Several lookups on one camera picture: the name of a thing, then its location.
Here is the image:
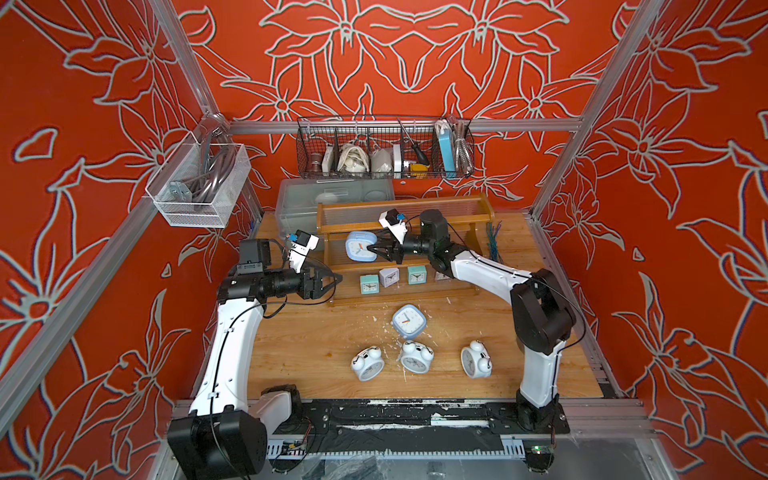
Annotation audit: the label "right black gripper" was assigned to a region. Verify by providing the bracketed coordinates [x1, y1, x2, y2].
[367, 229, 437, 267]

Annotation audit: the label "lilac square alarm clock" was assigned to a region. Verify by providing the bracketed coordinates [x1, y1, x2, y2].
[379, 267, 400, 288]

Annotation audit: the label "blue rounded alarm clock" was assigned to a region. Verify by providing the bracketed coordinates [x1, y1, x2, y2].
[344, 231, 377, 263]
[391, 304, 427, 340]

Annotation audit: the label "teal square alarm clock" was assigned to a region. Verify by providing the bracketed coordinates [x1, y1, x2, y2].
[359, 274, 380, 295]
[407, 265, 428, 285]

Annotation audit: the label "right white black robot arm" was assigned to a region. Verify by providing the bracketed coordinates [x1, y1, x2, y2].
[368, 209, 576, 432]

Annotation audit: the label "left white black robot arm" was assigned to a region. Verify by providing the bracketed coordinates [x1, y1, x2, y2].
[167, 230, 342, 479]

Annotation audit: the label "wooden two-tier shelf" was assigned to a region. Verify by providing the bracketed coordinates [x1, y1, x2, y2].
[317, 194, 494, 305]

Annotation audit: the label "clear plastic storage bin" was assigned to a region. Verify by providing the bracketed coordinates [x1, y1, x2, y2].
[275, 178, 395, 241]

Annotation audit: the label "white twin-bell clock left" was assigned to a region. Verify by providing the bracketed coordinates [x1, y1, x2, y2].
[350, 346, 385, 382]

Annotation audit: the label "white twin-bell clock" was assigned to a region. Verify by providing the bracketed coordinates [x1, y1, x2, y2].
[398, 340, 435, 375]
[460, 340, 492, 379]
[350, 346, 385, 382]

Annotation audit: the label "white cloth in basket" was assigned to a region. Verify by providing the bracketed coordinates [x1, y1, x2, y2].
[336, 143, 370, 176]

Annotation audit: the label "white twin-bell clock middle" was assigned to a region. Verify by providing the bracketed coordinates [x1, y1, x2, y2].
[398, 340, 435, 375]

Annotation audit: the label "blue box in basket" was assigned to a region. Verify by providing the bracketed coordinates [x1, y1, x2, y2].
[434, 119, 456, 179]

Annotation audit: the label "white twin-bell clock right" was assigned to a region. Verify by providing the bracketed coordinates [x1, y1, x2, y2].
[460, 340, 492, 379]

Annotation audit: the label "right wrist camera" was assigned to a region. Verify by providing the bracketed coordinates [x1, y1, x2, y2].
[379, 209, 408, 244]

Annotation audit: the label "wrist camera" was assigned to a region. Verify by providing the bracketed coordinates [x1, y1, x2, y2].
[379, 209, 408, 244]
[287, 230, 319, 273]

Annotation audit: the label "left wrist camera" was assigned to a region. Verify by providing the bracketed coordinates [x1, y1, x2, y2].
[287, 230, 319, 273]

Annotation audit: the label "black wire wall basket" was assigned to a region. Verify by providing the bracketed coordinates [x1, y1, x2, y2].
[296, 116, 476, 180]

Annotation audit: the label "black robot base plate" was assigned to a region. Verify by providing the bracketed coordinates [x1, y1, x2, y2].
[268, 399, 570, 460]

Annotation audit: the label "grey cables in basket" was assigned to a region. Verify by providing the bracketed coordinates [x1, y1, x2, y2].
[179, 128, 238, 204]

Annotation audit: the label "white mesh wall basket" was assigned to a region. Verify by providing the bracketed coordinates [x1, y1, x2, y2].
[145, 133, 250, 229]

